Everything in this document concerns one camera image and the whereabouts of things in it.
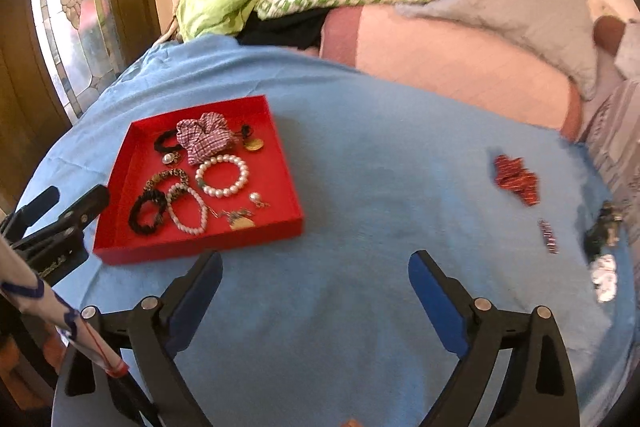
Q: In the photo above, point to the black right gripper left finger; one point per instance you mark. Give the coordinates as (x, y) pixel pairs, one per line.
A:
(158, 333)

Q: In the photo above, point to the black tie with gold pendant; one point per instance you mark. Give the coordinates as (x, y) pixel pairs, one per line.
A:
(248, 140)

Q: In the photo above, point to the grey pillow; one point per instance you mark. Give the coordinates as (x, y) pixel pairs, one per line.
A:
(558, 31)

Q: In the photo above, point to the black cloth under quilt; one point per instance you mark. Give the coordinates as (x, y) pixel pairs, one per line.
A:
(299, 31)

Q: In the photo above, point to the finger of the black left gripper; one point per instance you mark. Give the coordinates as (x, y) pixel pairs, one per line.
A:
(79, 215)
(14, 226)

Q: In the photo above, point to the pink bolster pillow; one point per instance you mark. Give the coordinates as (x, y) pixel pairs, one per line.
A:
(470, 65)

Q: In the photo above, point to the pearl gold brooch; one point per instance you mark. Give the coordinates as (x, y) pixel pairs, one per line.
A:
(171, 158)

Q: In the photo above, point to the small pearl earring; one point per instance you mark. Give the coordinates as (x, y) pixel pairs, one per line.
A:
(257, 200)

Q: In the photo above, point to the stained glass wooden door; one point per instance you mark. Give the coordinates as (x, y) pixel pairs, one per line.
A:
(57, 58)

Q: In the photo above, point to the red shallow tray box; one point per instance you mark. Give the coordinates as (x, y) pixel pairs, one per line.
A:
(155, 214)

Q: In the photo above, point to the striped floral pillow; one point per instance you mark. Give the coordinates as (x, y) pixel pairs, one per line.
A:
(612, 134)

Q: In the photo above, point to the red plaid fabric scrunchie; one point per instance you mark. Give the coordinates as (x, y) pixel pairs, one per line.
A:
(204, 137)

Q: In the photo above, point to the white printed scrunchie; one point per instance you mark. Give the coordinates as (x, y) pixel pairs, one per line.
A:
(604, 277)

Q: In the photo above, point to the black floral scrunchie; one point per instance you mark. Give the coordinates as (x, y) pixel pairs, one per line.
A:
(605, 232)

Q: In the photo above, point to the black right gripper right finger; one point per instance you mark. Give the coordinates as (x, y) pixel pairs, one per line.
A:
(463, 330)

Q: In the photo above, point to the red sequin bow scrunchie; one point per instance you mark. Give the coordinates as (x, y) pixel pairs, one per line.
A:
(512, 175)

